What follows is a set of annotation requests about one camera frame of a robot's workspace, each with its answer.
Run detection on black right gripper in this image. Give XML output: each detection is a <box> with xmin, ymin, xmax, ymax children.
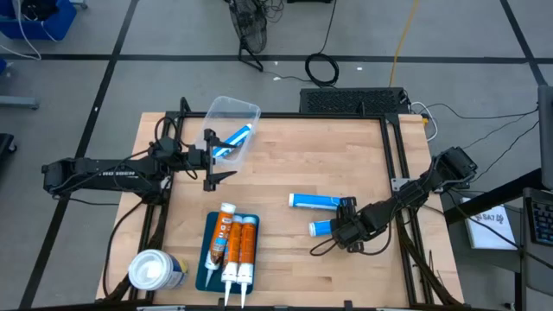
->
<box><xmin>331</xmin><ymin>195</ymin><xmax>384</xmax><ymax>254</ymax></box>

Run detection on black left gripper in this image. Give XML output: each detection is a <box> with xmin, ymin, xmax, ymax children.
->
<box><xmin>174</xmin><ymin>128</ymin><xmax>239</xmax><ymax>193</ymax></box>

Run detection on blue silicone tube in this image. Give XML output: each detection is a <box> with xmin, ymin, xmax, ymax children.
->
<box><xmin>212</xmin><ymin>123</ymin><xmax>253</xmax><ymax>159</ymax></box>
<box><xmin>288</xmin><ymin>192</ymin><xmax>347</xmax><ymax>213</ymax></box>
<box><xmin>308</xmin><ymin>219</ymin><xmax>334</xmax><ymax>238</ymax></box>

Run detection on clear plastic container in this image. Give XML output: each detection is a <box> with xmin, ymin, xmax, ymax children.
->
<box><xmin>194</xmin><ymin>95</ymin><xmax>262</xmax><ymax>165</ymax></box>

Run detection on orange sealant tube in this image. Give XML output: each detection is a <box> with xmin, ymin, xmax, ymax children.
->
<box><xmin>220</xmin><ymin>214</ymin><xmax>244</xmax><ymax>307</ymax></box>
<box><xmin>236</xmin><ymin>215</ymin><xmax>257</xmax><ymax>309</ymax></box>
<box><xmin>203</xmin><ymin>201</ymin><xmax>238</xmax><ymax>289</ymax></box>

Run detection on teal rectangular tray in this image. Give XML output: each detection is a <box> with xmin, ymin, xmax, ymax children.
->
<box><xmin>194</xmin><ymin>210</ymin><xmax>261</xmax><ymax>295</ymax></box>

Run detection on black perforated computer case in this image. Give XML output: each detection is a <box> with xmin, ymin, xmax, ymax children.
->
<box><xmin>299</xmin><ymin>87</ymin><xmax>410</xmax><ymax>117</ymax></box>

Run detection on black floor fan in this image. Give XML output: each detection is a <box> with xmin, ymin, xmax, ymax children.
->
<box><xmin>227</xmin><ymin>0</ymin><xmax>269</xmax><ymax>73</ymax></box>

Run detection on white paper sign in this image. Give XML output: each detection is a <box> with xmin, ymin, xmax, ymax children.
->
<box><xmin>464</xmin><ymin>202</ymin><xmax>518</xmax><ymax>251</ymax></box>

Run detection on black desk beam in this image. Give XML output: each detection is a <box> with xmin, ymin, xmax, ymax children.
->
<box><xmin>444</xmin><ymin>168</ymin><xmax>544</xmax><ymax>225</ymax></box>

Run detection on black keyboard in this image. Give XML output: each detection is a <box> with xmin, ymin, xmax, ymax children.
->
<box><xmin>527</xmin><ymin>196</ymin><xmax>553</xmax><ymax>248</ymax></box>

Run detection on grey monitor edge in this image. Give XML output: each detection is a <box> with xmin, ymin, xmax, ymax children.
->
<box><xmin>537</xmin><ymin>85</ymin><xmax>553</xmax><ymax>191</ymax></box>

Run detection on blue plastic bin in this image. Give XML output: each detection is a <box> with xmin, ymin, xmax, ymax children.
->
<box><xmin>0</xmin><ymin>0</ymin><xmax>78</xmax><ymax>41</ymax></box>

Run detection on black aluminium table frame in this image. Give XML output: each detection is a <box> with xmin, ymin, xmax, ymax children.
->
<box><xmin>103</xmin><ymin>97</ymin><xmax>466</xmax><ymax>311</ymax></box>

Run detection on coiled black cable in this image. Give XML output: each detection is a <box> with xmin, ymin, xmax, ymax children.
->
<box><xmin>304</xmin><ymin>52</ymin><xmax>340</xmax><ymax>87</ymax></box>

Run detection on white cable loop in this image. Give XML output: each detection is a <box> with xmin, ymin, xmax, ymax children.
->
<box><xmin>410</xmin><ymin>101</ymin><xmax>440</xmax><ymax>143</ymax></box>

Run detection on yellow floor cable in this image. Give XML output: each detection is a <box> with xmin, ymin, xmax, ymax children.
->
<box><xmin>388</xmin><ymin>0</ymin><xmax>420</xmax><ymax>87</ymax></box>

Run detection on thin white floor cable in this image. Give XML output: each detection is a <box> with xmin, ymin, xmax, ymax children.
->
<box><xmin>0</xmin><ymin>0</ymin><xmax>43</xmax><ymax>61</ymax></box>

